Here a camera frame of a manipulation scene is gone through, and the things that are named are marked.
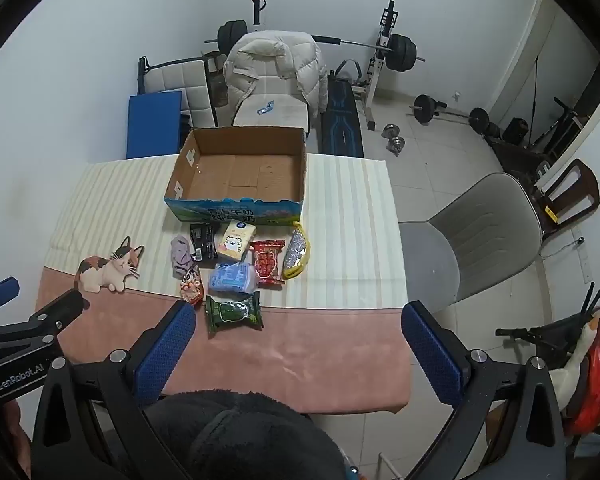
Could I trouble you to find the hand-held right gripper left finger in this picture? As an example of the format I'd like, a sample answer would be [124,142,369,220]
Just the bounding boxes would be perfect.
[31,301,197,480]

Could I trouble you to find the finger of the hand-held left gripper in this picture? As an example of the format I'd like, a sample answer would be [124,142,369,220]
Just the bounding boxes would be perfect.
[0,289,90,348]
[0,276,21,315]

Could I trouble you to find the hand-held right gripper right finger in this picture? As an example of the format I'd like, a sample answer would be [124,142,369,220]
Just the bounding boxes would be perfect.
[401,301,567,480]

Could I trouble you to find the orange snack packet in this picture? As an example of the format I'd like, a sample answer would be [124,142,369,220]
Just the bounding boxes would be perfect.
[180,266,204,307]

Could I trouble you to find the green wet wipes packet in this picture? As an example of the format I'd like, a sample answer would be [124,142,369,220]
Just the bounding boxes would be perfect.
[205,291,265,336]

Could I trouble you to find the purple cloth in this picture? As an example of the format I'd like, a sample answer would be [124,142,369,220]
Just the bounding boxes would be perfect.
[170,235,197,278]

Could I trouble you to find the blue tissue pack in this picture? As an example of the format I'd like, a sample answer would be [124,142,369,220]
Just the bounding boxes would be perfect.
[208,261,258,294]

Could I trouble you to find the black snack packet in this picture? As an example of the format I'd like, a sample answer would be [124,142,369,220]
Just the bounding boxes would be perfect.
[190,222,220,263]

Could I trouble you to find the yellow tissue pack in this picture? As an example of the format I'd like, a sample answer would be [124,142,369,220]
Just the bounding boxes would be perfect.
[216,220,257,263]

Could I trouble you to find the red snack packet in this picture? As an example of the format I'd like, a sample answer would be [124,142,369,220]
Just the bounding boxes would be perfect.
[250,240,287,286]

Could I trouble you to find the yellow and silver packet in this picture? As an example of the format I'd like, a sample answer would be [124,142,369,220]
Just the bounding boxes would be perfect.
[281,221,312,280]

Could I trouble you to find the cardboard box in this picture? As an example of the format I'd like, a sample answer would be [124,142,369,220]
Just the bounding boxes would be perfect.
[164,126,308,223]

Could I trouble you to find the black scooter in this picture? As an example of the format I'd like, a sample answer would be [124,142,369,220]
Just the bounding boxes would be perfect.
[495,282,600,376]

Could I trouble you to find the person's black fleece clothing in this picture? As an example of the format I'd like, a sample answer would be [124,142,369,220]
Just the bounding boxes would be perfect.
[142,391,348,480]

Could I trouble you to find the white goose plush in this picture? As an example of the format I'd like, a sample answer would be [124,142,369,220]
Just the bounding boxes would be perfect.
[550,307,600,406]

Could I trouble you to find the grey chair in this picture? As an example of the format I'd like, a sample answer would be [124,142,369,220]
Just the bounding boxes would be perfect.
[397,172,543,311]

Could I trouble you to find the red plastic bag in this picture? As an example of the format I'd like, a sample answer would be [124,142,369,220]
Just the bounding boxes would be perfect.
[565,325,600,436]

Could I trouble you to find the blue mat board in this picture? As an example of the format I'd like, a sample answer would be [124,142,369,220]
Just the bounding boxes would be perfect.
[126,90,183,160]

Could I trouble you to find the brown wooden chair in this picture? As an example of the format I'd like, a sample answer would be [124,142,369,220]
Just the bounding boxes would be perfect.
[532,158,600,241]

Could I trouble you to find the black exercise machine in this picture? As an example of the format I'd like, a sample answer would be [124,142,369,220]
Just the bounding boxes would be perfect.
[485,97,586,176]

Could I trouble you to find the black and blue exercise bench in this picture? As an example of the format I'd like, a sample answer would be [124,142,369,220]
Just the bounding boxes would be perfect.
[320,77,366,158]

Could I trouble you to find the short barbell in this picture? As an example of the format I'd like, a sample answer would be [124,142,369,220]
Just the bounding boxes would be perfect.
[410,94,491,133]

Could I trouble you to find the white padded bench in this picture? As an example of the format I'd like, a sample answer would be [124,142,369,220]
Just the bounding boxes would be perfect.
[139,56,218,128]

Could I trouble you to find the beige chair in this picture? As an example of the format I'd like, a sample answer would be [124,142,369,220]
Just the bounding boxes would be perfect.
[231,92,311,133]

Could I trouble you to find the white barbell rack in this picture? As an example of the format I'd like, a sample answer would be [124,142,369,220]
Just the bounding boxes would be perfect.
[250,0,401,131]

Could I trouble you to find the white puffer jacket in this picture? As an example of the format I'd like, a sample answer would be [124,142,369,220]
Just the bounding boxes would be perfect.
[223,31,328,121]

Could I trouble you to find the barbell with black plates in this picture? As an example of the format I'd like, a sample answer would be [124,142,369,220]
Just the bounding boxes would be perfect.
[203,20,426,72]

